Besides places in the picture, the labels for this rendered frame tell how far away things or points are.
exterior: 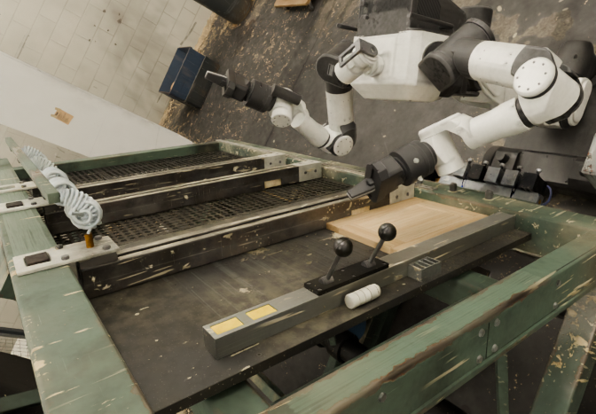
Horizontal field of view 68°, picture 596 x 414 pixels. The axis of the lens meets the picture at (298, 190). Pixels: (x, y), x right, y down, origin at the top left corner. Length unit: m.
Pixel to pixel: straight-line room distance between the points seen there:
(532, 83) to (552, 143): 1.37
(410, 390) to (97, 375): 0.44
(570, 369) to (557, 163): 1.07
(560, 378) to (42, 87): 4.47
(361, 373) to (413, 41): 0.86
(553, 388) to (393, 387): 0.79
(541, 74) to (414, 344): 0.55
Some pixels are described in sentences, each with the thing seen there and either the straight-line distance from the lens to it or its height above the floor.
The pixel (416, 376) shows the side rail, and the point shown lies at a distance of 0.73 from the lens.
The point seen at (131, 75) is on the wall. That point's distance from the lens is 6.36.
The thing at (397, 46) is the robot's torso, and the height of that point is 1.36.
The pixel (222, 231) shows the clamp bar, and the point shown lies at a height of 1.56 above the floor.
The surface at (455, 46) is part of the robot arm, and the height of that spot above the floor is 1.36.
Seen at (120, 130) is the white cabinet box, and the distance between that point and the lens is 4.96.
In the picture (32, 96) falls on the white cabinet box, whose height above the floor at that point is 1.66.
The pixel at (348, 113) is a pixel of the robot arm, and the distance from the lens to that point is 1.53.
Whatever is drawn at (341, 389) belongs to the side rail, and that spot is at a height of 1.66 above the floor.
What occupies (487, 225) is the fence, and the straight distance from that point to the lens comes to 1.30.
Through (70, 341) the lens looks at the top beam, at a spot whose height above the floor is 1.92.
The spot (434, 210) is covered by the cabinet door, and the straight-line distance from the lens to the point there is 1.47.
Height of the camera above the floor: 2.15
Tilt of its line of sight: 38 degrees down
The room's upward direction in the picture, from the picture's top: 65 degrees counter-clockwise
